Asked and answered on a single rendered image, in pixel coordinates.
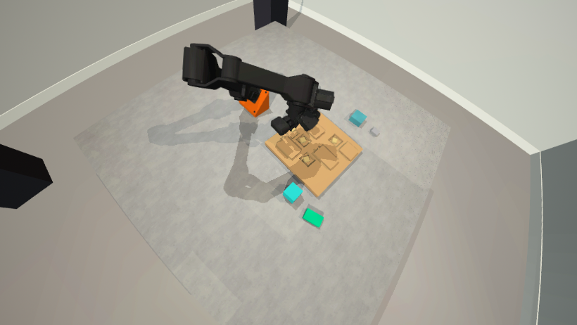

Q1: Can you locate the cyan cube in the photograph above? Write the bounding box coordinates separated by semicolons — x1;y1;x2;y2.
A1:
283;182;303;204

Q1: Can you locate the green rectangular block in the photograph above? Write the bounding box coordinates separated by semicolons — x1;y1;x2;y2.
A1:
303;208;324;227

